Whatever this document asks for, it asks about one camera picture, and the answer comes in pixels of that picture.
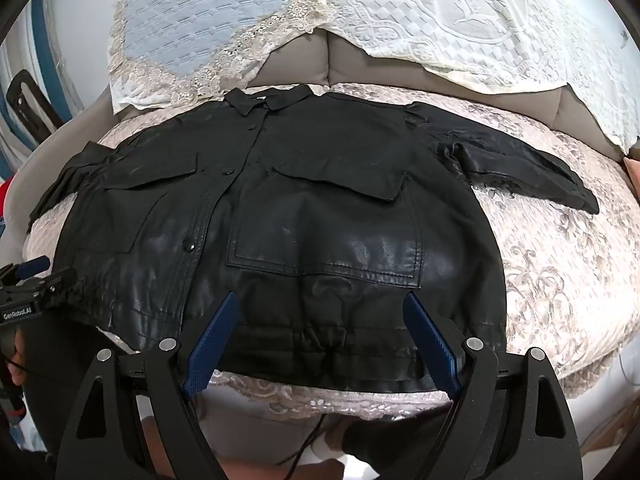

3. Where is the person's left forearm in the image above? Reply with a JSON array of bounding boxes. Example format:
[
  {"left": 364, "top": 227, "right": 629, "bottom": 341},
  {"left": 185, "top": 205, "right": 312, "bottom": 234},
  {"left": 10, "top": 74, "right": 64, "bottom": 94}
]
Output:
[{"left": 0, "top": 310, "right": 101, "bottom": 461}]

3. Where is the blue white striped curtain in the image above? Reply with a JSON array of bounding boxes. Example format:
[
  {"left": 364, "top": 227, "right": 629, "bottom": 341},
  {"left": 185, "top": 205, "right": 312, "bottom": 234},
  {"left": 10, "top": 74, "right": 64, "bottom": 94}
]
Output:
[{"left": 0, "top": 0, "right": 76, "bottom": 221}]

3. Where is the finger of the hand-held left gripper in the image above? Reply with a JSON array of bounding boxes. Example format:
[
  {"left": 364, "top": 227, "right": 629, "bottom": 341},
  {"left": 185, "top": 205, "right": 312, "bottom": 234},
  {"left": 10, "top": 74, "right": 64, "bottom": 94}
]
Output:
[
  {"left": 32, "top": 267, "right": 78, "bottom": 308},
  {"left": 15, "top": 256, "right": 52, "bottom": 276}
]

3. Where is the red cloth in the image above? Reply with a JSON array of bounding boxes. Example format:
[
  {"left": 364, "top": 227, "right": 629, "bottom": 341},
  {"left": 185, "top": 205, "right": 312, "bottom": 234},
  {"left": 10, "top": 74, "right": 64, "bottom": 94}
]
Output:
[{"left": 0, "top": 180, "right": 18, "bottom": 231}]

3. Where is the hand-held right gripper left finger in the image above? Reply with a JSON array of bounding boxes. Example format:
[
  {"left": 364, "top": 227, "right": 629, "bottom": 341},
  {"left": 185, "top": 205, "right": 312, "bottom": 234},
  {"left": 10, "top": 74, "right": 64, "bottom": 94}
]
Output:
[{"left": 62, "top": 290, "right": 241, "bottom": 480}]

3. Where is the white embossed lace sofa throw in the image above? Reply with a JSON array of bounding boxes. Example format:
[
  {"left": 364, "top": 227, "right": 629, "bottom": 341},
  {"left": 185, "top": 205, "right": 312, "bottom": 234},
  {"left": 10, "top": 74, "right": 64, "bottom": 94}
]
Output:
[{"left": 300, "top": 0, "right": 640, "bottom": 156}]

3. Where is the black leather jacket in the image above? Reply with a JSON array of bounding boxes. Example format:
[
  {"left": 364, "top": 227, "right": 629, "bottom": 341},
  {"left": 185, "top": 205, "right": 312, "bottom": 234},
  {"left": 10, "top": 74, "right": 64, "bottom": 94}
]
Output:
[{"left": 27, "top": 85, "right": 601, "bottom": 395}]

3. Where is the black folding frame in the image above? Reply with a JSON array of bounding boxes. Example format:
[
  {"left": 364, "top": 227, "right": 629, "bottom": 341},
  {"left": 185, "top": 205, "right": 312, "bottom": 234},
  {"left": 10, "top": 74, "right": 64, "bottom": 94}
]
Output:
[{"left": 5, "top": 70, "right": 63, "bottom": 131}]

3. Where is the grey sofa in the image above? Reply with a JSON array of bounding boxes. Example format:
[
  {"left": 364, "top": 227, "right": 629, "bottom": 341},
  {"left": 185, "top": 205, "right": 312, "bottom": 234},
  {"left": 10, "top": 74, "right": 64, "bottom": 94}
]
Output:
[{"left": 20, "top": 30, "right": 631, "bottom": 211}]

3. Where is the black cable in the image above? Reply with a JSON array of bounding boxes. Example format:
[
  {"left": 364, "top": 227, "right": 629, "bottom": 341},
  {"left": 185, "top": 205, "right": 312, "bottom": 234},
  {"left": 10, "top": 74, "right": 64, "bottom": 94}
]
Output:
[{"left": 277, "top": 410, "right": 332, "bottom": 467}]

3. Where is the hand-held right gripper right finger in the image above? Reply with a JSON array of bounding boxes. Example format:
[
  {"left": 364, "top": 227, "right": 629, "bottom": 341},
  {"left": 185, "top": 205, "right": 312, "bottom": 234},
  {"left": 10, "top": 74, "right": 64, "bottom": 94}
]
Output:
[{"left": 402, "top": 291, "right": 583, "bottom": 480}]

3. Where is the person's left hand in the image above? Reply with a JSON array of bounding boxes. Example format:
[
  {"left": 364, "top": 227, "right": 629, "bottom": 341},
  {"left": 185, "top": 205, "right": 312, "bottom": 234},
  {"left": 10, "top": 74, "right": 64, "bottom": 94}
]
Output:
[{"left": 11, "top": 332, "right": 29, "bottom": 386}]

